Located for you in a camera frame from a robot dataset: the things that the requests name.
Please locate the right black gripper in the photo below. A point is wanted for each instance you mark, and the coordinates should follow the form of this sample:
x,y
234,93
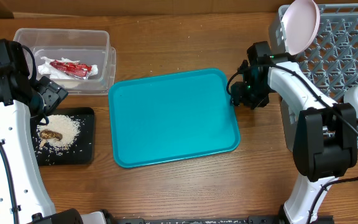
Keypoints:
x,y
240,98

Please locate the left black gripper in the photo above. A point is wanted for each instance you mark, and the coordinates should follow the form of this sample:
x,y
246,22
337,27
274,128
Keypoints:
x,y
53,92

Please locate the white paper napkin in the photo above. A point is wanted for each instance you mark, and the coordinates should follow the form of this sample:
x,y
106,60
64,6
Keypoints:
x,y
47,69

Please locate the red snack wrapper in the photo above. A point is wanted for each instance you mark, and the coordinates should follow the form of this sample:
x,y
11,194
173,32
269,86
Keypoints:
x,y
74,69

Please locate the white round plate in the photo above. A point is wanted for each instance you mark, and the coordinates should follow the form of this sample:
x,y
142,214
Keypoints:
x,y
300,23

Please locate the teal serving tray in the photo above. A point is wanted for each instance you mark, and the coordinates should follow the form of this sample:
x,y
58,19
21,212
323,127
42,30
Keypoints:
x,y
171,117

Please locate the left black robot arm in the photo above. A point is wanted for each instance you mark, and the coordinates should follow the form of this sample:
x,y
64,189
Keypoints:
x,y
24,101

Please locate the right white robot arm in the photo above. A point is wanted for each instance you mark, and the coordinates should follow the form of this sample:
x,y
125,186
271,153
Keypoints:
x,y
319,131

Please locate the white rice pile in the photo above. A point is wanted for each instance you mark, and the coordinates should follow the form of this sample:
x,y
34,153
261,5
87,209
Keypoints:
x,y
68,126

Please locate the brown food scrap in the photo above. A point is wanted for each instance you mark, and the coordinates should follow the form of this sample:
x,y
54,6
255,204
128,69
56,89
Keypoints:
x,y
48,134

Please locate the clear plastic storage bin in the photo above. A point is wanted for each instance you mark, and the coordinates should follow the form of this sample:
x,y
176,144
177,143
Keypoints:
x,y
91,47

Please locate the black plastic tray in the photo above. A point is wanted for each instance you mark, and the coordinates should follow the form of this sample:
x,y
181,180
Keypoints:
x,y
82,152

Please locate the small tan food scrap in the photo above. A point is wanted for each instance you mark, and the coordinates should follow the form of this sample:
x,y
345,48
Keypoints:
x,y
42,143

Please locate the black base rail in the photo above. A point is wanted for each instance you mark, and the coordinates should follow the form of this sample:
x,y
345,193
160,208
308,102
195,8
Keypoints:
x,y
270,219

